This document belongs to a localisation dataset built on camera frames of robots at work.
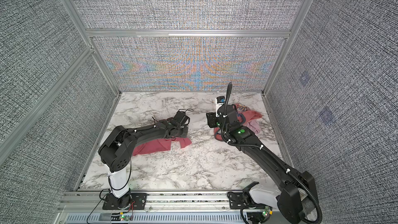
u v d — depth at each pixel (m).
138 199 0.73
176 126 0.73
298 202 0.46
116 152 0.49
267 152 0.47
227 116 0.57
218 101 0.68
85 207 0.73
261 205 0.59
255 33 1.41
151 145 0.88
